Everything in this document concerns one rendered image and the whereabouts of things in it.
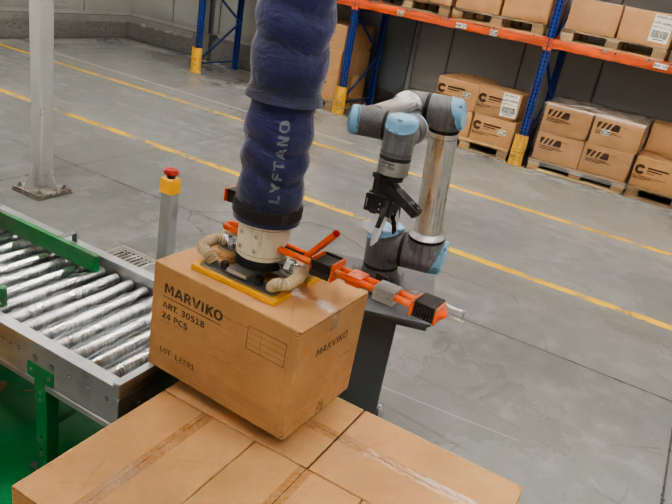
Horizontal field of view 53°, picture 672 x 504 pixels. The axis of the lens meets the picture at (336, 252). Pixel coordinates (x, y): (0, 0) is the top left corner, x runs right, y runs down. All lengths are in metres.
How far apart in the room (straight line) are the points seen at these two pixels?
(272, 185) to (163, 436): 0.87
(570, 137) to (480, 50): 2.36
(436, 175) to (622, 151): 6.38
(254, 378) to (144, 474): 0.42
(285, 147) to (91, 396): 1.12
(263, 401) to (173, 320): 0.42
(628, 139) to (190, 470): 7.45
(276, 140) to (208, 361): 0.77
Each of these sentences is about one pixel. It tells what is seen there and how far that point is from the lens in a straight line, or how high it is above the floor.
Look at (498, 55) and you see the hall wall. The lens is 10.49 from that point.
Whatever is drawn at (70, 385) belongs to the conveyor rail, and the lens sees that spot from 2.57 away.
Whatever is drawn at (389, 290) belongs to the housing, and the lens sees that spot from 1.98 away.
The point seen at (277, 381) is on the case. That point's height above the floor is 0.81.
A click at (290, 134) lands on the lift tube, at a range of 1.99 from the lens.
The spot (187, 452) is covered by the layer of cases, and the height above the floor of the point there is 0.54.
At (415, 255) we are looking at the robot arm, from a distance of 2.74.
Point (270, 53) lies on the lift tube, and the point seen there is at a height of 1.74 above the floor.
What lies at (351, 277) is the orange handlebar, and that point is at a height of 1.14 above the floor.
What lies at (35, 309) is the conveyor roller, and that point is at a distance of 2.94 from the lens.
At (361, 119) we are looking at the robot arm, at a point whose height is 1.59.
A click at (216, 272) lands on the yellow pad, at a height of 1.03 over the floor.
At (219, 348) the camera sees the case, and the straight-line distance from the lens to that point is 2.20.
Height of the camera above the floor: 2.00
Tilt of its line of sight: 23 degrees down
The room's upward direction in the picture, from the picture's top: 10 degrees clockwise
